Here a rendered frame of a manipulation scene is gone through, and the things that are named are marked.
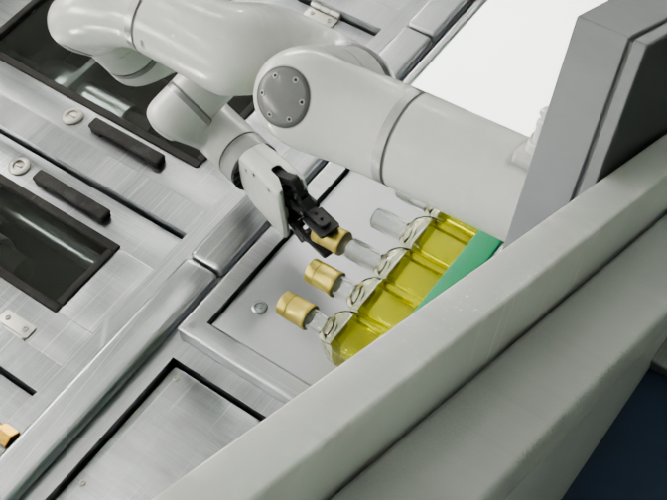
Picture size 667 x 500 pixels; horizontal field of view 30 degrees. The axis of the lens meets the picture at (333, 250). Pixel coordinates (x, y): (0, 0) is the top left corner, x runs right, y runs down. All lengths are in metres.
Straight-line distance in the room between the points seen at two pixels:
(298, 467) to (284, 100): 0.61
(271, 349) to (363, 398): 1.05
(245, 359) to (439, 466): 1.01
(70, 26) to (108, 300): 0.61
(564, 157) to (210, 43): 0.41
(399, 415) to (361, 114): 0.49
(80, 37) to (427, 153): 0.41
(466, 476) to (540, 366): 0.13
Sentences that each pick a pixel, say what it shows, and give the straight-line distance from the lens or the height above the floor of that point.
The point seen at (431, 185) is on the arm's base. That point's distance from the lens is 1.11.
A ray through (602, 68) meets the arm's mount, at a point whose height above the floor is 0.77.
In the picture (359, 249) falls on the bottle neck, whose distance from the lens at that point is 1.60.
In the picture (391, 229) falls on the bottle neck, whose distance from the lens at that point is 1.62.
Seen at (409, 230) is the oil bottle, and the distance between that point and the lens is 1.60.
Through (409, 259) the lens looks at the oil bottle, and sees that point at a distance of 1.57.
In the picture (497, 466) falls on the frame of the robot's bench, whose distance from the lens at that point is 0.71.
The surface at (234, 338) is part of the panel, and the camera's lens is 1.71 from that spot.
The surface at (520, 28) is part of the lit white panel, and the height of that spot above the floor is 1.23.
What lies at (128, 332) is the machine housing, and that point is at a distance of 1.75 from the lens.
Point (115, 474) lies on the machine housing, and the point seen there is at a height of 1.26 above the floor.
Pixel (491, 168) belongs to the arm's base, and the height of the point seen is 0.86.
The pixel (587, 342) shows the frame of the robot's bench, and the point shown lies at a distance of 0.84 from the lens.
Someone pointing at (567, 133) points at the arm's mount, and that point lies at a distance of 0.96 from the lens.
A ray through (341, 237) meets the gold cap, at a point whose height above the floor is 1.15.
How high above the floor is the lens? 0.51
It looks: 24 degrees up
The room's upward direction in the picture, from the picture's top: 61 degrees counter-clockwise
